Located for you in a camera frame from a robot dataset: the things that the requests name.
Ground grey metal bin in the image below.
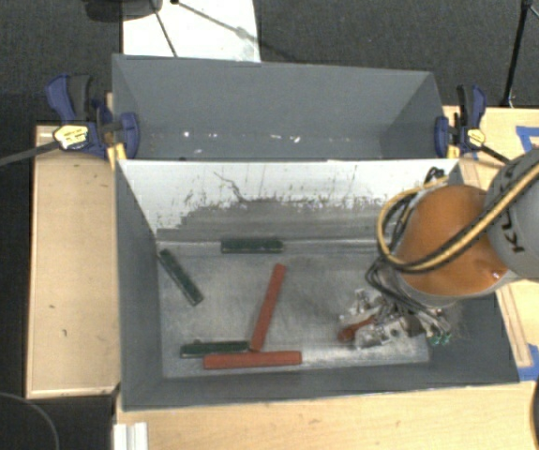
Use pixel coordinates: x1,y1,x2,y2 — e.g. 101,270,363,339
111,52,521,413

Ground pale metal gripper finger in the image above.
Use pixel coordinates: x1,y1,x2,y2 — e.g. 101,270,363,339
352,322,401,349
340,288,384,323

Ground pale wood flat board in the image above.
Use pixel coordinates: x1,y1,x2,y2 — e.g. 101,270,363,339
26,124,122,399

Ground dark green flat block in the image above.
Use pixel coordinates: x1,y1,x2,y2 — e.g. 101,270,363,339
157,247,205,308
179,339,252,360
219,236,285,255

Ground red-brown block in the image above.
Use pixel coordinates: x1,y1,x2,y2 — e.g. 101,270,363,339
202,350,304,371
248,262,288,353
337,316,377,344

